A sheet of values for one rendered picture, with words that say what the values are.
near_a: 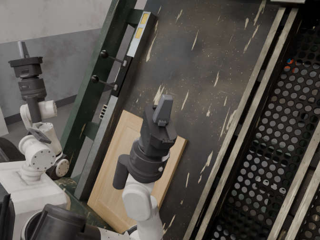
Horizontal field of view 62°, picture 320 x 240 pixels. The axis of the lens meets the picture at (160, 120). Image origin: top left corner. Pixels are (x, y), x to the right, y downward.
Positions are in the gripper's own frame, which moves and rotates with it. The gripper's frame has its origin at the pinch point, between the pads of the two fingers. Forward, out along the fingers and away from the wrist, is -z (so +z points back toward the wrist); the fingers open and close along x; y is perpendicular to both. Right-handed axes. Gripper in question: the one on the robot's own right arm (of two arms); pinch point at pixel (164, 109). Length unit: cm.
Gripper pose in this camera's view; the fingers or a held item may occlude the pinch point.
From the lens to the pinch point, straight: 53.8
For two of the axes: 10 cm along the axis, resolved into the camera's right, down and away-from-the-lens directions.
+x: -2.0, -6.2, 7.6
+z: -2.5, 7.8, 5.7
